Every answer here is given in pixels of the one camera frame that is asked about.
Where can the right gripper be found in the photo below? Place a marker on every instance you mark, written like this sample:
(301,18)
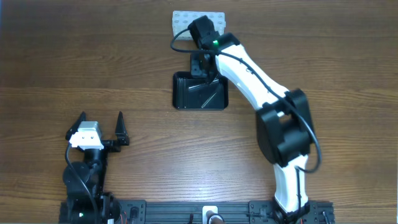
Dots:
(196,67)

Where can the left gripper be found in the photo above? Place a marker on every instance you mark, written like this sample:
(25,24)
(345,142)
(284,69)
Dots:
(112,146)

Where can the mounting rail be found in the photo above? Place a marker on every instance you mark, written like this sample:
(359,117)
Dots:
(180,211)

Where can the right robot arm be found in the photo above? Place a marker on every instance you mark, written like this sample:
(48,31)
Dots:
(289,186)

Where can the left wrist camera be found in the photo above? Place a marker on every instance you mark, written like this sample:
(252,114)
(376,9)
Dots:
(87,137)

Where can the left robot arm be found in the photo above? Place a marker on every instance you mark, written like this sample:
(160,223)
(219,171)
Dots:
(81,177)

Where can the black tray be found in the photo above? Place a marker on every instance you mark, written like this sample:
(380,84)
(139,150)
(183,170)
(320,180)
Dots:
(192,99)

